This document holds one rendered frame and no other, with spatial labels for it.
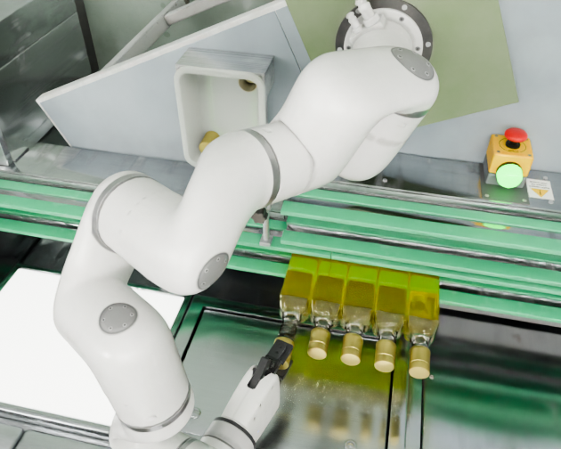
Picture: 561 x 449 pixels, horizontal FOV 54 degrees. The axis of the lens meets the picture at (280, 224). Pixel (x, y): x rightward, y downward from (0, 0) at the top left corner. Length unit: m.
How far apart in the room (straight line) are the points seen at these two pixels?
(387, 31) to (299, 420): 0.67
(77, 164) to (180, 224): 0.87
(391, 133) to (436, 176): 0.45
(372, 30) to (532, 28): 0.29
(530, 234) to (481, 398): 0.33
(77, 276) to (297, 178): 0.25
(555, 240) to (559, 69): 0.30
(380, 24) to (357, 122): 0.35
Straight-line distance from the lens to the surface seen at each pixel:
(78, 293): 0.60
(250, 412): 0.85
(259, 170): 0.53
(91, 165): 1.32
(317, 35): 0.96
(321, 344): 0.96
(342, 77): 0.56
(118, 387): 0.57
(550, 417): 1.20
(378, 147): 0.67
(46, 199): 1.29
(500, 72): 0.97
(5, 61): 1.73
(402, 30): 0.91
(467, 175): 1.13
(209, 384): 1.09
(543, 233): 1.07
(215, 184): 0.49
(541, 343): 1.30
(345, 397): 1.07
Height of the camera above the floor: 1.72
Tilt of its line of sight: 47 degrees down
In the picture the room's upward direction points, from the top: 162 degrees counter-clockwise
